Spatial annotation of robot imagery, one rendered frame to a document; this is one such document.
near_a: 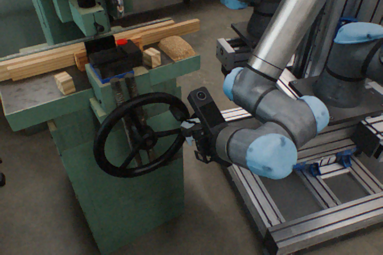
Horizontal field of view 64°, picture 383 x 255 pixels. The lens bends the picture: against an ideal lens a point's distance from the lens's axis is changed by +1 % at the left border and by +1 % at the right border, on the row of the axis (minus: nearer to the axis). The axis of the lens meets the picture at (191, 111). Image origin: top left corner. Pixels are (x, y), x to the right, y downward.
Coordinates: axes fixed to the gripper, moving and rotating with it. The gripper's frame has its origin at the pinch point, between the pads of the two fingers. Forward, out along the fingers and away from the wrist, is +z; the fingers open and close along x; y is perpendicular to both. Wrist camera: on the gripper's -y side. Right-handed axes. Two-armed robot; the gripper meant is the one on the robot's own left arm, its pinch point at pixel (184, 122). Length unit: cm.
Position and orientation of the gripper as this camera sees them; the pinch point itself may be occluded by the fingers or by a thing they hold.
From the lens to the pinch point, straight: 80.7
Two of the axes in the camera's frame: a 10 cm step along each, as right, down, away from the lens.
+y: 2.7, 9.4, 2.3
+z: -4.5, -0.9, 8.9
